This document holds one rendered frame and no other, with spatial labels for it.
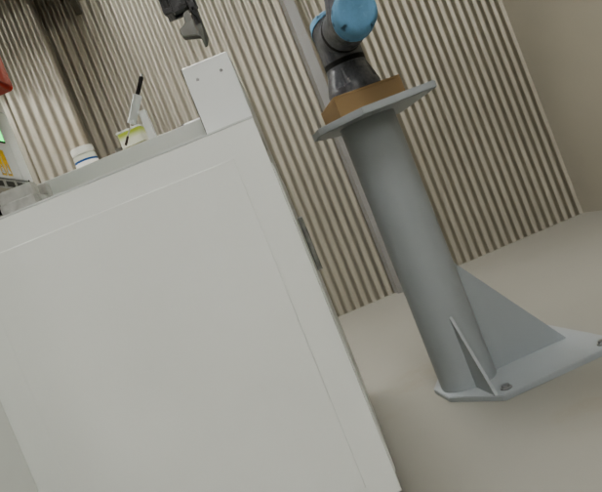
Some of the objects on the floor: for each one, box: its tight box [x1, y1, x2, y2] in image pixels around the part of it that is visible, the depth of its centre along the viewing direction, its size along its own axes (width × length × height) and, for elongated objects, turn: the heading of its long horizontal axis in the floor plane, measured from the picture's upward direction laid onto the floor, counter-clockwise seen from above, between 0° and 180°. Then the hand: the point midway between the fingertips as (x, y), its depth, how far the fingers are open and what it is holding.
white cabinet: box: [0, 118, 402, 492], centre depth 173 cm, size 64×96×82 cm, turn 84°
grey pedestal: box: [312, 80, 602, 402], centre depth 192 cm, size 51×44×82 cm
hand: (207, 40), depth 168 cm, fingers closed
